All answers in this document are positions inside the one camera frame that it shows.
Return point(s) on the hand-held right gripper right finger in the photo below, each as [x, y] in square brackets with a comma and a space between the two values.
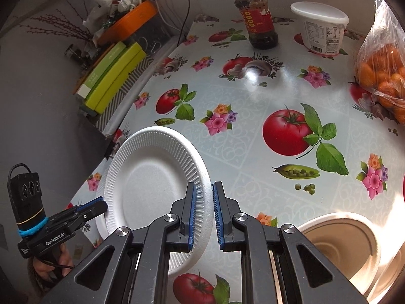
[218, 215]

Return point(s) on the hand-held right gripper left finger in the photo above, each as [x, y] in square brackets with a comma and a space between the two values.
[191, 215]

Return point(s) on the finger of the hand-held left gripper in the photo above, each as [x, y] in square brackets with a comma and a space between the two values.
[91, 202]
[96, 210]

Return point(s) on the beige paper bowl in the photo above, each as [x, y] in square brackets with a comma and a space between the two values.
[338, 250]

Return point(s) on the person's left forearm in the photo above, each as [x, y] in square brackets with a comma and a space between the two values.
[33, 278]

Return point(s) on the person's left hand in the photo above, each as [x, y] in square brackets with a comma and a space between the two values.
[68, 259]

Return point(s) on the fruit printed tablecloth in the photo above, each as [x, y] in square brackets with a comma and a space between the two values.
[253, 164]

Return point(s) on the grey chevron box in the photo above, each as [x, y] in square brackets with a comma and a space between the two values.
[126, 101]

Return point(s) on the pale green box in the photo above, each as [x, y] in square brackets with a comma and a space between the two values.
[101, 69]

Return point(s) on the dark metal object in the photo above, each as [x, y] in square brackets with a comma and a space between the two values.
[77, 55]

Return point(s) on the dried branches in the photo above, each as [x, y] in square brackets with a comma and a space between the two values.
[72, 33]

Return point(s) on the sauce jar with red label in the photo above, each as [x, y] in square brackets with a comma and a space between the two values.
[256, 22]

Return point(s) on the white plastic tub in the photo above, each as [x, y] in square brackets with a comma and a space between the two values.
[319, 34]

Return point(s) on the plastic bag of oranges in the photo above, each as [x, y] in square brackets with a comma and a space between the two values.
[379, 69]

